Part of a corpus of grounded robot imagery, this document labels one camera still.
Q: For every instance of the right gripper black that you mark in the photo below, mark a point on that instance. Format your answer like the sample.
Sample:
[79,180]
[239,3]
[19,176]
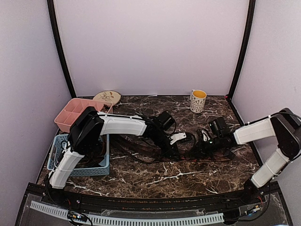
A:
[201,147]

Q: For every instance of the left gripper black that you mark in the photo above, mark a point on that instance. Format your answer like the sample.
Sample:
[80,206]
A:
[171,150]

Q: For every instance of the brown red patterned tie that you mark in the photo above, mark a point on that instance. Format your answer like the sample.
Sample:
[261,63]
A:
[145,150]

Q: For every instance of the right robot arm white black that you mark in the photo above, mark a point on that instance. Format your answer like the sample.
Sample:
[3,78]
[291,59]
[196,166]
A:
[278,133]

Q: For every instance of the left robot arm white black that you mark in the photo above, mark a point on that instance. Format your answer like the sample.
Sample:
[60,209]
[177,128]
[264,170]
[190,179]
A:
[91,124]

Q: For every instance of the white mug yellow inside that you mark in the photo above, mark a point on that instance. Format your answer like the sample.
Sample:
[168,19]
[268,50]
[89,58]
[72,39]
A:
[197,100]

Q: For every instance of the blue perforated plastic basket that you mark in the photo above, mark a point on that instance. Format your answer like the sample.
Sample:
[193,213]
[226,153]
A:
[102,167]

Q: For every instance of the rolled tie in tray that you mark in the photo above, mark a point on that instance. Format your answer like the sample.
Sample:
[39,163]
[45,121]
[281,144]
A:
[105,109]

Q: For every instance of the beige floral plate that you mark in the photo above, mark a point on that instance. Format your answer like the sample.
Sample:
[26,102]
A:
[108,96]

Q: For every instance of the pink divided organizer tray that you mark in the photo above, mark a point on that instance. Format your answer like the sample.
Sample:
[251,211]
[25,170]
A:
[74,109]

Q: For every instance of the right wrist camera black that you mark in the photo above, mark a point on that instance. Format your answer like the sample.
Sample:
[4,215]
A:
[219,127]

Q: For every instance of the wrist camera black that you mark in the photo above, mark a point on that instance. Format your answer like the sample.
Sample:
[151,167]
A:
[167,123]
[219,127]

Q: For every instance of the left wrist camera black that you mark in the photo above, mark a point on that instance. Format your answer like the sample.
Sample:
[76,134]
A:
[167,123]

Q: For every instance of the black front rail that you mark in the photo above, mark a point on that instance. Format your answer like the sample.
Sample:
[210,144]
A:
[95,203]

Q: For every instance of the white slotted cable duct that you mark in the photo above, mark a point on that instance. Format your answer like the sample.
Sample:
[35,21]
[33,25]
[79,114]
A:
[97,220]

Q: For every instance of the right black frame post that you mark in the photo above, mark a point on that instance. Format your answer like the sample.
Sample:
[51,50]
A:
[243,49]

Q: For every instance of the black frame post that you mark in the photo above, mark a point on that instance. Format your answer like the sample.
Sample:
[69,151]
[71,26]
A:
[243,49]
[59,47]

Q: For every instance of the left black frame post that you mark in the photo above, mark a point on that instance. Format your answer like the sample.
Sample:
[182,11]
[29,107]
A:
[59,47]

